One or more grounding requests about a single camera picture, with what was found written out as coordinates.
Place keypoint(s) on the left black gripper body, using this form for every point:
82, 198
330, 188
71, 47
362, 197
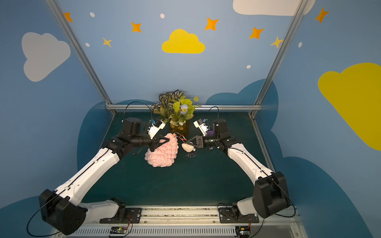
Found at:
152, 141

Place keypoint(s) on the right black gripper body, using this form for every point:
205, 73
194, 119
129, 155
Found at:
201, 141

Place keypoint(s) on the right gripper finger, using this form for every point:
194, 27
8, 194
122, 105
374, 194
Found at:
193, 140
191, 144

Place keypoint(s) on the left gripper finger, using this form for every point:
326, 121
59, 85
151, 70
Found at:
161, 137
154, 146

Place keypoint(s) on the small doll keychain decoration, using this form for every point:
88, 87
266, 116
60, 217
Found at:
189, 150

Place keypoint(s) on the red carabiner clip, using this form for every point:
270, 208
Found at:
182, 138

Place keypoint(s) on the pink puffy bag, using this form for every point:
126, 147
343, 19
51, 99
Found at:
165, 155

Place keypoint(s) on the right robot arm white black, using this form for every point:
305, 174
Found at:
270, 194

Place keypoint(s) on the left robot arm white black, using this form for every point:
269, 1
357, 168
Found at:
63, 208

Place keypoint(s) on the amber glass vase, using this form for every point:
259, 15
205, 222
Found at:
180, 129

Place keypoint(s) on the artificial plant bouquet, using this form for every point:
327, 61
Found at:
175, 106

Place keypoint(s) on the back horizontal aluminium bar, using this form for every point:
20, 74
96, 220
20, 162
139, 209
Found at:
236, 108

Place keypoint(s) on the left controller board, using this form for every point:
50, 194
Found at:
118, 231

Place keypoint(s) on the controller board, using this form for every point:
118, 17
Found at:
118, 231
242, 232

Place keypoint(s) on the right controller board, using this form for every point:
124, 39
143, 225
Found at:
242, 232

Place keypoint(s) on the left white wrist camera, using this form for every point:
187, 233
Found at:
155, 127

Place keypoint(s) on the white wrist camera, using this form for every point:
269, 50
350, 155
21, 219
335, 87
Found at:
155, 127
201, 125

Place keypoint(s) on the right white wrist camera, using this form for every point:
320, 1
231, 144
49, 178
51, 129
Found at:
201, 125

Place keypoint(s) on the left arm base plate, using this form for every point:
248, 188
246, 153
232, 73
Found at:
123, 216

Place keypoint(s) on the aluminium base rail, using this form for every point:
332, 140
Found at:
196, 222

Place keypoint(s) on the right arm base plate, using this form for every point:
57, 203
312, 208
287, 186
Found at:
233, 215

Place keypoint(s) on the left diagonal aluminium post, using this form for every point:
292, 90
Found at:
58, 13

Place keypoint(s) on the diagonal aluminium post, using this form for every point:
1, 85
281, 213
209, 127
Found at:
288, 37
58, 13

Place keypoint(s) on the right diagonal aluminium post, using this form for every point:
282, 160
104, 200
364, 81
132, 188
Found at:
288, 37

